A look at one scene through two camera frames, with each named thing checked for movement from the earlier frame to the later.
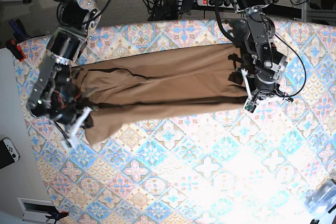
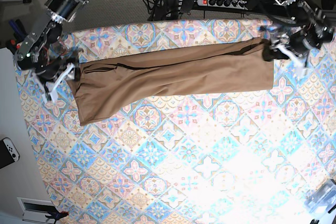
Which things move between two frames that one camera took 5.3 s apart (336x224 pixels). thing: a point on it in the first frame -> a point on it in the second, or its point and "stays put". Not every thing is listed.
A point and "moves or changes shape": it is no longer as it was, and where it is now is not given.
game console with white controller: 9,153 stays put
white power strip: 207,1 stays put
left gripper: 263,85 -> 295,46
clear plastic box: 322,198 stays put
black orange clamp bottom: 57,215 stays put
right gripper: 73,117 -> 51,76
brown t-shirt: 186,81 moves or changes shape
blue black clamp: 20,33 stays put
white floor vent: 34,211 stays put
